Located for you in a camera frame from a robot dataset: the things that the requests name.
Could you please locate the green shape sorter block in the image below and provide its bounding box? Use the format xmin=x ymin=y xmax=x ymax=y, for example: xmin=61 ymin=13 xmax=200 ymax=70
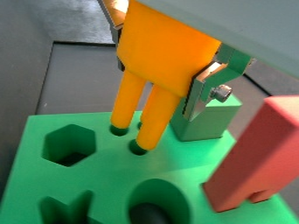
xmin=0 ymin=113 xmax=299 ymax=224

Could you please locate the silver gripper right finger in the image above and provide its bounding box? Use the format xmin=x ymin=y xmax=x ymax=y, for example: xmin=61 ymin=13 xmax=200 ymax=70
xmin=181 ymin=44 xmax=251 ymax=121

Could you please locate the red rectangular block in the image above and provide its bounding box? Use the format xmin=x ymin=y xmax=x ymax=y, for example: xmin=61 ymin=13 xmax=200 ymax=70
xmin=203 ymin=95 xmax=299 ymax=212

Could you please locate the yellow three prong object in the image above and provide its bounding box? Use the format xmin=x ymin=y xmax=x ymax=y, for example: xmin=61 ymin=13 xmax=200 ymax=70
xmin=111 ymin=0 xmax=220 ymax=151

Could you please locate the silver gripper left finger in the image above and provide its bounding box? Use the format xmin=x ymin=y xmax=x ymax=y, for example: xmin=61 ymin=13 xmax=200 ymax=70
xmin=97 ymin=0 xmax=131 ymax=73

